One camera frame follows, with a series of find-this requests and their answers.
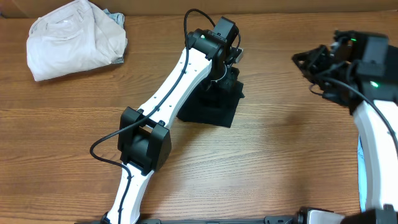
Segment black t-shirt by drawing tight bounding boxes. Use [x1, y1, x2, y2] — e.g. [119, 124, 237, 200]
[177, 81, 244, 128]

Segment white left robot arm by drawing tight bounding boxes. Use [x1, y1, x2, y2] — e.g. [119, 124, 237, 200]
[100, 17, 244, 223]

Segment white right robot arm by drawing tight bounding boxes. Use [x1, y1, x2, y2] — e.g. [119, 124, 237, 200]
[292, 30, 397, 223]

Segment light blue cloth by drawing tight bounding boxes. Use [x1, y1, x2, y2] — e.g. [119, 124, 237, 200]
[357, 138, 367, 212]

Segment folded light blue jeans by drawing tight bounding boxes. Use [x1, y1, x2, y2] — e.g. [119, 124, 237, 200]
[103, 9, 125, 64]

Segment folded white garment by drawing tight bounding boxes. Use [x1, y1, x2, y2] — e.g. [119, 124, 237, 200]
[26, 0, 127, 82]

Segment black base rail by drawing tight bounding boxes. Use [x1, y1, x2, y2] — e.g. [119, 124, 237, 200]
[137, 215, 297, 224]

